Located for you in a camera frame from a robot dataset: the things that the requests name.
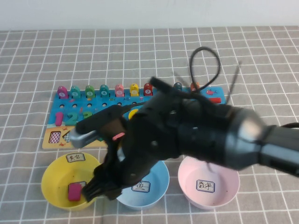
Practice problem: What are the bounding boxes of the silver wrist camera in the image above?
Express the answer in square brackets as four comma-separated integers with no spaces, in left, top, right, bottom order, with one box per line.
[70,129,99,148]

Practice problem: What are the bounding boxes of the magenta wooden number one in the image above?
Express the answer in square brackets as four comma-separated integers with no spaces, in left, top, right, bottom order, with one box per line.
[55,112,64,127]

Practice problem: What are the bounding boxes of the light blue plastic bowl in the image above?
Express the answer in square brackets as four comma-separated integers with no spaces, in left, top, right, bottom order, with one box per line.
[115,160,170,211]

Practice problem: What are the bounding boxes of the white label reading 鱼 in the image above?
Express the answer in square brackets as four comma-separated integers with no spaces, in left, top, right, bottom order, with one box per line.
[132,180,151,193]

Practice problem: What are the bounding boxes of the pink fish numbered five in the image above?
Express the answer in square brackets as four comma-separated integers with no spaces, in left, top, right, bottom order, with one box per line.
[114,84,125,98]

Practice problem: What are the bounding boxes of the grey checkered tablecloth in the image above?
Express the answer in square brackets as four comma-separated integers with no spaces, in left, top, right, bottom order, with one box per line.
[0,25,299,224]

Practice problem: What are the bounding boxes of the teal fish numbered two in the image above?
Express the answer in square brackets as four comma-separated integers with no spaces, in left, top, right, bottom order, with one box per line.
[70,85,81,99]

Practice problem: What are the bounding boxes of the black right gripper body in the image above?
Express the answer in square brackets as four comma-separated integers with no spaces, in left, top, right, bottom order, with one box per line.
[93,123,181,190]

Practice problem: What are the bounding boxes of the pink wooden rectangle block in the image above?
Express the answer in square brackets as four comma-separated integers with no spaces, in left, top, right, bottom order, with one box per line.
[67,182,83,202]

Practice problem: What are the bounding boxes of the red fish numbered seven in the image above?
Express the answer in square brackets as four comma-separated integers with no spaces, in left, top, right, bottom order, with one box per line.
[143,83,154,97]

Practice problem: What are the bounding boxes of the yellow fish numbered six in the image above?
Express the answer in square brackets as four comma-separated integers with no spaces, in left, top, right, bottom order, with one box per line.
[129,83,140,97]

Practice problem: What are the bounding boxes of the teal fish numbered four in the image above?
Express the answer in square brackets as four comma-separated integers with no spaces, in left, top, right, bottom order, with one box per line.
[100,84,110,98]

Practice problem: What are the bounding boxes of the pink plastic bowl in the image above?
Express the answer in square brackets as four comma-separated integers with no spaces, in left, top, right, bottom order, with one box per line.
[177,155,241,210]

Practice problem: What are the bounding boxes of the thin black zip tie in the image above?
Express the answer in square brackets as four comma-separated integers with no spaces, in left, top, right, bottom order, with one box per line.
[227,61,242,104]

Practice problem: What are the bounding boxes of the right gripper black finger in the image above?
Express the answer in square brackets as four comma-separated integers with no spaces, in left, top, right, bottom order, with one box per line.
[103,184,124,202]
[81,180,104,201]

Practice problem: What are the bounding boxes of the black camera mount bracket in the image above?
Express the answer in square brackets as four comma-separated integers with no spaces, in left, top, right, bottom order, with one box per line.
[75,105,128,137]

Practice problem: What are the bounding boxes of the purple fish numbered one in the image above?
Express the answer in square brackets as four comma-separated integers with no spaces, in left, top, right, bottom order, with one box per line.
[57,85,69,99]

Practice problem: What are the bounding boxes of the black camera cable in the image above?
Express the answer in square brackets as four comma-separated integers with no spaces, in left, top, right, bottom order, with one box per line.
[121,46,222,111]

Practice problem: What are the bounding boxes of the teal wooden number two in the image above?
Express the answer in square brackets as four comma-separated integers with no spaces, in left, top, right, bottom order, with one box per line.
[64,112,79,127]

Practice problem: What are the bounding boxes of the wooden sea-themed puzzle board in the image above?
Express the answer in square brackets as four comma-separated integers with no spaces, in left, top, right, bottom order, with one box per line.
[42,86,227,150]

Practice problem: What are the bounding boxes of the white label reading 数字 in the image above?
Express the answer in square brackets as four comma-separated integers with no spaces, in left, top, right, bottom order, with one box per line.
[196,179,216,193]

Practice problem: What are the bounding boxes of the green fish numbered three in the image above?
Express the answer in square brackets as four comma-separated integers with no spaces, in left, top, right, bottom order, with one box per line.
[85,85,96,98]

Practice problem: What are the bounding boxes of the yellow plastic bowl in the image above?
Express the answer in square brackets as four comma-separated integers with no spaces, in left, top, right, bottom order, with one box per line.
[41,153,104,212]

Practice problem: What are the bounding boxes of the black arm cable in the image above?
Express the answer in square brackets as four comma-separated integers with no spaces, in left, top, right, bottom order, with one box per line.
[279,122,299,129]

